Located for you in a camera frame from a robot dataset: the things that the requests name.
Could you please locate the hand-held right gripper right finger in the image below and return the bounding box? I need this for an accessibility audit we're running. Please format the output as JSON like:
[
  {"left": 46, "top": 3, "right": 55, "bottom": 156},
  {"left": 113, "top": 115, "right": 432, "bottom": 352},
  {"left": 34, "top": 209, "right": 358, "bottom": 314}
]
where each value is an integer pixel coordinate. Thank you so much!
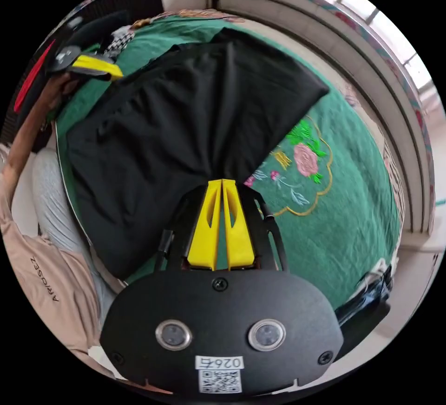
[{"left": 222, "top": 179, "right": 256, "bottom": 271}]

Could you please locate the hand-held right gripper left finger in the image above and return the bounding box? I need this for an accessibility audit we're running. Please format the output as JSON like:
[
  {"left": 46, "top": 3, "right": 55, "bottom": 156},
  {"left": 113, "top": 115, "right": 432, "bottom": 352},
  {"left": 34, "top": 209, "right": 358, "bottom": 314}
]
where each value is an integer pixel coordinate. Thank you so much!
[{"left": 187, "top": 179, "right": 223, "bottom": 271}]

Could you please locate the black long sleeve shirt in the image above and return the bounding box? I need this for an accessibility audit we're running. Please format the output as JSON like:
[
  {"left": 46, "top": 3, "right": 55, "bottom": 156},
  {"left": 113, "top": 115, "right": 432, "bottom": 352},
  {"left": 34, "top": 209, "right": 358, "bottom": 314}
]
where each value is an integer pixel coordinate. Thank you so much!
[{"left": 65, "top": 26, "right": 331, "bottom": 281}]

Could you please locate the person's left hand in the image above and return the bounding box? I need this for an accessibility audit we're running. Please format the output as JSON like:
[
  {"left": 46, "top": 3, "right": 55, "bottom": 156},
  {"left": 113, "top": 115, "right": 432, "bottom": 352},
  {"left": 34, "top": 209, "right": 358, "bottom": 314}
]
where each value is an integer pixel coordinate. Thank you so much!
[{"left": 43, "top": 72, "right": 84, "bottom": 118}]

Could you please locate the black white checkered garment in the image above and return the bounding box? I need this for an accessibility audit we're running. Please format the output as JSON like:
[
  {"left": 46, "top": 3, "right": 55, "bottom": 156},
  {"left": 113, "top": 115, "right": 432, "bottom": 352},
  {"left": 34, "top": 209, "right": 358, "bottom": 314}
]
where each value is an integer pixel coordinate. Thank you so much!
[{"left": 103, "top": 26, "right": 136, "bottom": 60}]

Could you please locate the bed with green embroidered quilt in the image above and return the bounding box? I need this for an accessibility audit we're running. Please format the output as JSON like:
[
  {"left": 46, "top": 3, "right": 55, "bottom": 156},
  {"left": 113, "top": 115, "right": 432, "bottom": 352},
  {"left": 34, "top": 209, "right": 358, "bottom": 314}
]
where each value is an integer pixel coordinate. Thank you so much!
[{"left": 54, "top": 7, "right": 402, "bottom": 310}]

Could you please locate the person's body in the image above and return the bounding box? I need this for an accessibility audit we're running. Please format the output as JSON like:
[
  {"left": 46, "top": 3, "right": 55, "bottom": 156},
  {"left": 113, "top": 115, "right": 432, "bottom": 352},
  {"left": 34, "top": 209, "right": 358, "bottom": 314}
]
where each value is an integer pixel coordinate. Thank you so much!
[{"left": 0, "top": 147, "right": 130, "bottom": 383}]

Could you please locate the window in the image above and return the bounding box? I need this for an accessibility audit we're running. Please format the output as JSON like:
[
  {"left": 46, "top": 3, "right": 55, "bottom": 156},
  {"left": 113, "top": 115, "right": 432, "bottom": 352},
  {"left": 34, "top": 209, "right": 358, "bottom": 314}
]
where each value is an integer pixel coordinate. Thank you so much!
[{"left": 335, "top": 0, "right": 444, "bottom": 108}]

